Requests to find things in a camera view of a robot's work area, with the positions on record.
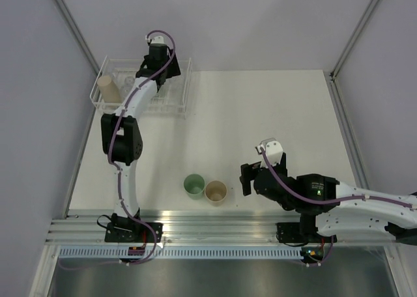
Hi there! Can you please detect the beige plastic cup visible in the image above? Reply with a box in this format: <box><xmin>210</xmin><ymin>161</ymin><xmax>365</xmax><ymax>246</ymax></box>
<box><xmin>97</xmin><ymin>75</ymin><xmax>122</xmax><ymax>104</ymax></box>
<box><xmin>204</xmin><ymin>180</ymin><xmax>227</xmax><ymax>206</ymax></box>

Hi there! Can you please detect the short green plastic cup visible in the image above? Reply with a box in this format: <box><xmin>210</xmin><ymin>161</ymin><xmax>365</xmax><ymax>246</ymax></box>
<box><xmin>183</xmin><ymin>174</ymin><xmax>205</xmax><ymax>200</ymax></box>

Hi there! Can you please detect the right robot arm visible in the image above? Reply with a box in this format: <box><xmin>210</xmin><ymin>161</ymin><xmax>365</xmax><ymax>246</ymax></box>
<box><xmin>239</xmin><ymin>154</ymin><xmax>416</xmax><ymax>246</ymax></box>

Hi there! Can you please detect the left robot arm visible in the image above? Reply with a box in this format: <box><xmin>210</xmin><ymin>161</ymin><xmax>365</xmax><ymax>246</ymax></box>
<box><xmin>100</xmin><ymin>43</ymin><xmax>180</xmax><ymax>242</ymax></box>

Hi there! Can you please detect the clear faceted glass middle left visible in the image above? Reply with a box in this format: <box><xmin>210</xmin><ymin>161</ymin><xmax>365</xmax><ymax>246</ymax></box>
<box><xmin>124</xmin><ymin>76</ymin><xmax>136</xmax><ymax>86</ymax></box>

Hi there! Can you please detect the clear faceted glass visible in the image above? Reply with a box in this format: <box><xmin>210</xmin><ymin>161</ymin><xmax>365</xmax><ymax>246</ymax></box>
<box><xmin>120</xmin><ymin>84</ymin><xmax>133</xmax><ymax>99</ymax></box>
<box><xmin>124</xmin><ymin>76</ymin><xmax>136</xmax><ymax>86</ymax></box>

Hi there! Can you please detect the clear faceted glass front left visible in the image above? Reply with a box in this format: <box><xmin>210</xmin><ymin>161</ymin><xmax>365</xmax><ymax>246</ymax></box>
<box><xmin>120</xmin><ymin>84</ymin><xmax>133</xmax><ymax>99</ymax></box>

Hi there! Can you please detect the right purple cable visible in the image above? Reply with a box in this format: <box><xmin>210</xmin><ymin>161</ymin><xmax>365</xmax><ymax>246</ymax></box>
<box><xmin>259</xmin><ymin>147</ymin><xmax>417</xmax><ymax>267</ymax></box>

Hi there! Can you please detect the purple cable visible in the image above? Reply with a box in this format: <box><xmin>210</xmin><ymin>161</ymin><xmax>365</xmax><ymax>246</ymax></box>
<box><xmin>57</xmin><ymin>30</ymin><xmax>177</xmax><ymax>272</ymax></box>
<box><xmin>259</xmin><ymin>147</ymin><xmax>417</xmax><ymax>267</ymax></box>

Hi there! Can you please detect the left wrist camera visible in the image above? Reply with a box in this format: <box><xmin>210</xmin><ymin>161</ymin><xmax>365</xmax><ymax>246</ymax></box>
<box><xmin>145</xmin><ymin>35</ymin><xmax>167</xmax><ymax>55</ymax></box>

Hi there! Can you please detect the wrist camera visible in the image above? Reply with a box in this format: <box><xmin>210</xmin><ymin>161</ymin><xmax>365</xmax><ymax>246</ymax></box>
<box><xmin>145</xmin><ymin>35</ymin><xmax>167</xmax><ymax>55</ymax></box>
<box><xmin>255</xmin><ymin>138</ymin><xmax>284</xmax><ymax>165</ymax></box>

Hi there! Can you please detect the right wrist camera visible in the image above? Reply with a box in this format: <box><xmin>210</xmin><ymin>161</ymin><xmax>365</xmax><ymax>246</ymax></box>
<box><xmin>255</xmin><ymin>138</ymin><xmax>284</xmax><ymax>165</ymax></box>

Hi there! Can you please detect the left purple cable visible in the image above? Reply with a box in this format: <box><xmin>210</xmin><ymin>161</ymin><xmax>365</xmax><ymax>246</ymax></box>
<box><xmin>57</xmin><ymin>30</ymin><xmax>177</xmax><ymax>272</ymax></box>

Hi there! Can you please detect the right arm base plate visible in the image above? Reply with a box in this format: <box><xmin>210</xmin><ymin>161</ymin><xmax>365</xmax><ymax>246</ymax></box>
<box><xmin>276</xmin><ymin>222</ymin><xmax>323</xmax><ymax>247</ymax></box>

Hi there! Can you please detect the left aluminium frame post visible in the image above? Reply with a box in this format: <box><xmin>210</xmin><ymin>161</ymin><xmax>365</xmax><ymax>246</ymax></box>
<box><xmin>52</xmin><ymin>0</ymin><xmax>100</xmax><ymax>74</ymax></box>

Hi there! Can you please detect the aluminium frame post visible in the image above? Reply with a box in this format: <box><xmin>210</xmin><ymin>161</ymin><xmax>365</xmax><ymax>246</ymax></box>
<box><xmin>329</xmin><ymin>0</ymin><xmax>382</xmax><ymax>81</ymax></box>
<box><xmin>52</xmin><ymin>0</ymin><xmax>100</xmax><ymax>74</ymax></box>

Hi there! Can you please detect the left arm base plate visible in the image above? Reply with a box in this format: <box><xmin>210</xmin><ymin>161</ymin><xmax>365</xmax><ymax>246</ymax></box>
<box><xmin>96</xmin><ymin>214</ymin><xmax>163</xmax><ymax>243</ymax></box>

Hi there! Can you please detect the aluminium mounting rail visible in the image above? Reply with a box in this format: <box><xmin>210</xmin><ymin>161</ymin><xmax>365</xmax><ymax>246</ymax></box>
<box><xmin>45</xmin><ymin>214</ymin><xmax>401</xmax><ymax>244</ymax></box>

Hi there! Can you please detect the white slotted cable duct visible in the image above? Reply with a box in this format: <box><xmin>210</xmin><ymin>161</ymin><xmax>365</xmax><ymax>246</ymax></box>
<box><xmin>59</xmin><ymin>246</ymin><xmax>303</xmax><ymax>260</ymax></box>

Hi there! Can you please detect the right aluminium frame post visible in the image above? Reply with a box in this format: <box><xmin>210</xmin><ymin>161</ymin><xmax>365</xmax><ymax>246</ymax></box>
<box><xmin>329</xmin><ymin>0</ymin><xmax>382</xmax><ymax>81</ymax></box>

